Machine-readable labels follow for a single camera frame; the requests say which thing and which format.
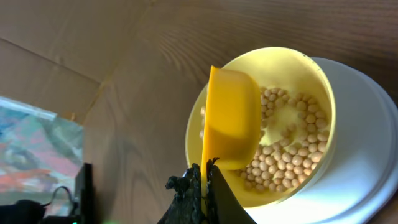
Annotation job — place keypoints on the colourful picture panel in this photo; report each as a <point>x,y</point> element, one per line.
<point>40,151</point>

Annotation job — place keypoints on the pale yellow bowl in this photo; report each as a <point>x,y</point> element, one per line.
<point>294,74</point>

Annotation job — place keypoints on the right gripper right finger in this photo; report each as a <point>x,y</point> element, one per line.
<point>222,205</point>

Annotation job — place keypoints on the yellow measuring scoop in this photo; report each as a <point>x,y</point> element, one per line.
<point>232,125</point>

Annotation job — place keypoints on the soybeans in bowl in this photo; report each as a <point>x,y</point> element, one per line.
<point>289,155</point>

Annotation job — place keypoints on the white digital kitchen scale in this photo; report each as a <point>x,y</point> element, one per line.
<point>362,175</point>

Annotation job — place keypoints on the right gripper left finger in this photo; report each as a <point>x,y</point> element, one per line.
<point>186,204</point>

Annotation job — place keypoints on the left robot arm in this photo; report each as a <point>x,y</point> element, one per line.
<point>66,206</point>

